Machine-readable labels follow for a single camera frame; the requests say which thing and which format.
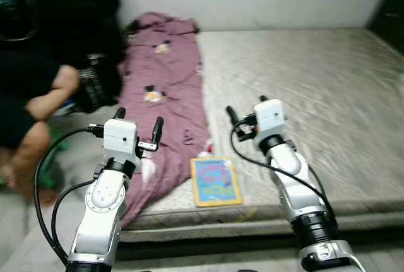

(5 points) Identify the colourful children's book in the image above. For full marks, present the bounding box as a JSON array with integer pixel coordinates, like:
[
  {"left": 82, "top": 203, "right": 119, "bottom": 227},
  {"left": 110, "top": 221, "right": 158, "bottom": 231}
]
[{"left": 189, "top": 156, "right": 244, "bottom": 208}]

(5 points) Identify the black bag with white lettering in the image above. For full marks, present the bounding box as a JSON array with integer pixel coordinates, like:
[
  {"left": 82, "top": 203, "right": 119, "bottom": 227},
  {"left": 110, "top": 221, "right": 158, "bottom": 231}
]
[{"left": 76, "top": 53, "right": 125, "bottom": 114}]

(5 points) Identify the quilted white mattress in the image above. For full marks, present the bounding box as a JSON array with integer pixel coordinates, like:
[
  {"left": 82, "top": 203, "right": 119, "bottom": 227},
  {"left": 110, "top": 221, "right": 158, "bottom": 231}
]
[{"left": 120, "top": 27, "right": 404, "bottom": 242}]

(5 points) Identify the purple cartoon print blanket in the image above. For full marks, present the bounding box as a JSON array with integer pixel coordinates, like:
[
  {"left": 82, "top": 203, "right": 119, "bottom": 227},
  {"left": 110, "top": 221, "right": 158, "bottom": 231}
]
[{"left": 114, "top": 12, "right": 213, "bottom": 230}]

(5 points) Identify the dark tufted headboard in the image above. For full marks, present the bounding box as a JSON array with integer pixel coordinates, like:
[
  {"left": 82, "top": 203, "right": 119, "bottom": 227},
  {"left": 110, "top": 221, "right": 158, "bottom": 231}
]
[{"left": 366, "top": 0, "right": 404, "bottom": 33}]

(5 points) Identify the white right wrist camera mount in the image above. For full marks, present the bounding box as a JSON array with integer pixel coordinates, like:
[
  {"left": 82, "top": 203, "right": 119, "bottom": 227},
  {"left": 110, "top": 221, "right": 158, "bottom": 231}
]
[{"left": 253, "top": 98, "right": 288, "bottom": 140}]

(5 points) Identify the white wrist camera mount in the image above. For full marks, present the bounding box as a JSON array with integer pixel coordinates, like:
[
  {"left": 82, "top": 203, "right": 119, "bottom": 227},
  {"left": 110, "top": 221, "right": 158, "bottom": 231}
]
[
  {"left": 253, "top": 98, "right": 288, "bottom": 140},
  {"left": 102, "top": 118, "right": 140, "bottom": 159}
]

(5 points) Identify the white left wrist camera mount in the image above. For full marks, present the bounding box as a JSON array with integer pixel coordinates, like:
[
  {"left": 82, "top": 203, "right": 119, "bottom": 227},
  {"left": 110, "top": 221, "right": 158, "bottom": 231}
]
[{"left": 102, "top": 118, "right": 140, "bottom": 159}]

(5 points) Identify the black left wrist camera cable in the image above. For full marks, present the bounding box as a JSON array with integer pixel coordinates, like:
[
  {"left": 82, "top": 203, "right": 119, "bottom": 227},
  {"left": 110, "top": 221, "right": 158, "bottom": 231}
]
[{"left": 33, "top": 124, "right": 105, "bottom": 266}]

